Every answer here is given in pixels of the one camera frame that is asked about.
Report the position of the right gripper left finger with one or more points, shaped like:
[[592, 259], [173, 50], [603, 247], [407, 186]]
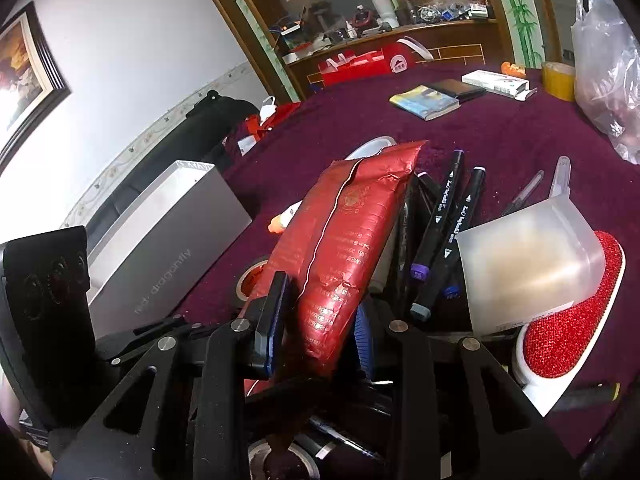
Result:
[[267, 315]]

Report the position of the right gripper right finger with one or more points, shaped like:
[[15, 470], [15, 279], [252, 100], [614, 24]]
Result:
[[363, 341]]

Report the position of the red foil snack bag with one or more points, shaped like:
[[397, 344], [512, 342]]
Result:
[[332, 245]]

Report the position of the red lint brush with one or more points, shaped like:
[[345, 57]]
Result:
[[550, 352]]

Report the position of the translucent toothbrush case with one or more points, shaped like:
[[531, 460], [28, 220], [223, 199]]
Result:
[[560, 184]]

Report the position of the black marker grey cap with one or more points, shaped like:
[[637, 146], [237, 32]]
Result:
[[449, 254]]

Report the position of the black red tape roll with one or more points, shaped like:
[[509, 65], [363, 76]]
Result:
[[244, 284]]

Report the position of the black marker purple cap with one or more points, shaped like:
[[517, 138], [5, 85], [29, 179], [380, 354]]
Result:
[[434, 232]]

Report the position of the white orange glue bottle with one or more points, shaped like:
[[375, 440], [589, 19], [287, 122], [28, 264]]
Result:
[[279, 223]]

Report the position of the grey cardboard box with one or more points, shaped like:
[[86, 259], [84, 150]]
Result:
[[160, 247]]

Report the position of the translucent plastic box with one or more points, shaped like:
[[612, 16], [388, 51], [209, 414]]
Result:
[[527, 265]]

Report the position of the black bag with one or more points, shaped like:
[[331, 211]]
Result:
[[205, 135]]

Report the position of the left handheld gripper device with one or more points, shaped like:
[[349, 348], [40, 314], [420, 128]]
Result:
[[48, 349]]

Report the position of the small book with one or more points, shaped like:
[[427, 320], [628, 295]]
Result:
[[425, 103]]

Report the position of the black yellow tipped tool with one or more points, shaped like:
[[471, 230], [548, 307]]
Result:
[[587, 397]]

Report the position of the dark notebook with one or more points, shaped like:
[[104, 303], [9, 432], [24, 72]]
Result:
[[458, 89]]

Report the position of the red gift bag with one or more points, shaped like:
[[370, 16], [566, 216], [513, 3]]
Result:
[[393, 58]]

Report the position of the white flat box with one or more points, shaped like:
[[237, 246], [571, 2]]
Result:
[[515, 88]]

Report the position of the yellow tape roll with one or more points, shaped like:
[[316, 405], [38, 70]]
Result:
[[558, 80]]

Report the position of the framed picture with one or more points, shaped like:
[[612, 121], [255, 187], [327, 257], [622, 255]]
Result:
[[31, 83]]

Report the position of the clear plastic bag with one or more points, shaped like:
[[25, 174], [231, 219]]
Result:
[[606, 83]]

